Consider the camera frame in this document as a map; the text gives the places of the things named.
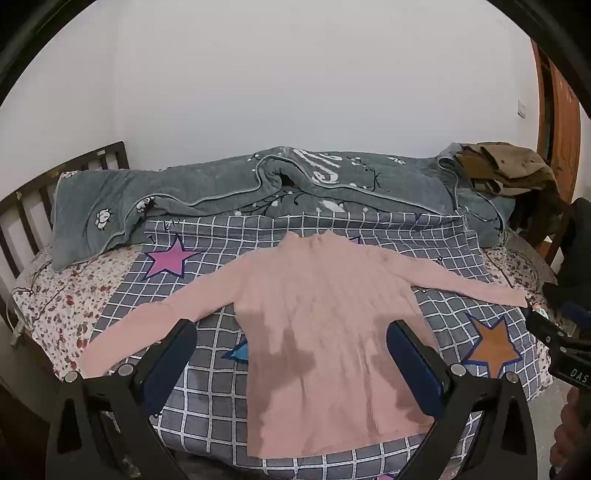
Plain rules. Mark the white wall switch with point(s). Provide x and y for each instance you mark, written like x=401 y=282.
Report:
x=522 y=108

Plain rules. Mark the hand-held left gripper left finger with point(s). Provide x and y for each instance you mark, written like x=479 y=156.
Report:
x=168 y=364

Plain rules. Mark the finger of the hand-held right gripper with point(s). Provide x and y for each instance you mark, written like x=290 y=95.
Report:
x=575 y=308
x=547 y=325

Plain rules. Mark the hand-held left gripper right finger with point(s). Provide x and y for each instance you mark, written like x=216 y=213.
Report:
x=413 y=364

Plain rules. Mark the person's right hand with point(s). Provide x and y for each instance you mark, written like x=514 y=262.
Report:
x=565 y=434

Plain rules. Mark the pink ribbed sweater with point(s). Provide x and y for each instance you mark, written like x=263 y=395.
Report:
x=323 y=318

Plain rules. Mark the grey checked star blanket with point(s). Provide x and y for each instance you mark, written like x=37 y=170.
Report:
x=406 y=236

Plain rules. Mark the wooden door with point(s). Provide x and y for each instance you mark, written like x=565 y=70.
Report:
x=561 y=115

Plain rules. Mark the dark brown cloth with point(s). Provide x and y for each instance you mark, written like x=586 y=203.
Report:
x=540 y=221

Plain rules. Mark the floral bed sheet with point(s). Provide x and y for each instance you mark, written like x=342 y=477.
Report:
x=51 y=300

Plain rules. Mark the brown clothes pile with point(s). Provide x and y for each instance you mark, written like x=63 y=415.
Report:
x=508 y=166

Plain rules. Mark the dark wooden headboard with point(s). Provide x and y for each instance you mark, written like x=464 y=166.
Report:
x=115 y=154

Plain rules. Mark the grey-green printed quilt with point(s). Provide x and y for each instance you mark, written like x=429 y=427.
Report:
x=207 y=184

